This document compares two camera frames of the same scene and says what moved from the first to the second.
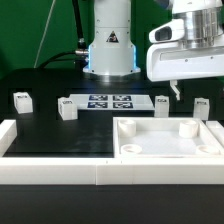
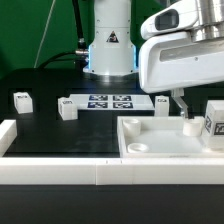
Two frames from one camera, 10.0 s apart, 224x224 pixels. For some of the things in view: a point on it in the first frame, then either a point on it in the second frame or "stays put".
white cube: (201, 108) → (213, 134)
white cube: (23, 102) stays put
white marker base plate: (113, 101) stays put
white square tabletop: (164, 137) stays put
